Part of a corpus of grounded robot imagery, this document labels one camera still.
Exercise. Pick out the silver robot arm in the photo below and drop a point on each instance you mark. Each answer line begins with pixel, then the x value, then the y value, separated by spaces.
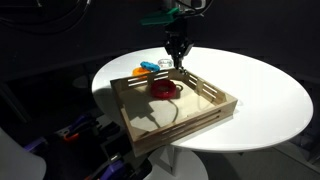
pixel 166 4

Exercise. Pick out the light wooden slatted box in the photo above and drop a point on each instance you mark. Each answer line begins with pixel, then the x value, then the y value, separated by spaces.
pixel 186 106

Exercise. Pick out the white table pedestal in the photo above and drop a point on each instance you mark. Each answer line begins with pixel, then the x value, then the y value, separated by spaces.
pixel 173 163

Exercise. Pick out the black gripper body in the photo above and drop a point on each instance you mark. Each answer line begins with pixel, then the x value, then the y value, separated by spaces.
pixel 179 40

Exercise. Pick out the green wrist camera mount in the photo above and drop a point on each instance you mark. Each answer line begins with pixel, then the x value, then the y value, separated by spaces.
pixel 156 18

